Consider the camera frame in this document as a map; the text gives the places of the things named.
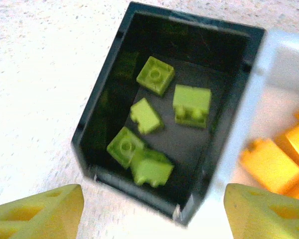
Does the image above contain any white plastic bin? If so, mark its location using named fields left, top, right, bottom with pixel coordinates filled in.
left=173, top=28, right=299, bottom=226

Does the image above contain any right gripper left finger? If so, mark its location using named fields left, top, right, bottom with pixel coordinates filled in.
left=0, top=184, right=85, bottom=239

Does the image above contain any green lego brick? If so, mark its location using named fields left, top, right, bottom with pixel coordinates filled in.
left=173, top=84, right=212, bottom=129
left=106, top=126, right=145, bottom=169
left=136, top=56, right=175, bottom=96
left=130, top=97, right=164, bottom=135
left=131, top=148, right=174, bottom=188

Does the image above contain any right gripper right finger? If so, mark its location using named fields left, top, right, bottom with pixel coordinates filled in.
left=224, top=183, right=299, bottom=239

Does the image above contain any black plastic bin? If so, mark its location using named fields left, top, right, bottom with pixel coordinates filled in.
left=71, top=1, right=267, bottom=226

